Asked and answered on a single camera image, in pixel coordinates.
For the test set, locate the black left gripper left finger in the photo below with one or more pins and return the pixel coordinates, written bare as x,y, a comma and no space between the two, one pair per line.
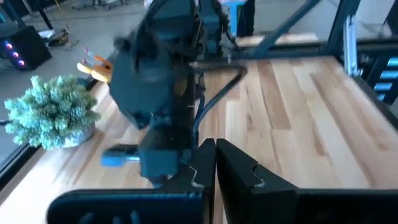
174,205

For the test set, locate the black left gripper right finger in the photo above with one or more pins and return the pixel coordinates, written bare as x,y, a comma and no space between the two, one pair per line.
258,202

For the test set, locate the dark blue pen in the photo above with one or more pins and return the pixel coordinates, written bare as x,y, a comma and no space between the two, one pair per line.
113,158

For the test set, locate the artificial succulent in patterned pot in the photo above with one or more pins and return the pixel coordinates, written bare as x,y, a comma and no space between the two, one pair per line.
49,115

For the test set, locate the blue table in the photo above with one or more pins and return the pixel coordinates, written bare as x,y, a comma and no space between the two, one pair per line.
233,15

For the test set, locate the black computer tower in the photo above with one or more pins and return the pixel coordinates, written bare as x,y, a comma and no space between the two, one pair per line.
28,49

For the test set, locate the black control box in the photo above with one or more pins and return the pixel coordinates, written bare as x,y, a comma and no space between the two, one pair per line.
385,81

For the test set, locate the silver aluminium profile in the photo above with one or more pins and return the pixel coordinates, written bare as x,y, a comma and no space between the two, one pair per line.
351,46

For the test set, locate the black aluminium table frame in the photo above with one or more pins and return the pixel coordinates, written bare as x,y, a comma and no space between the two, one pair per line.
339,18

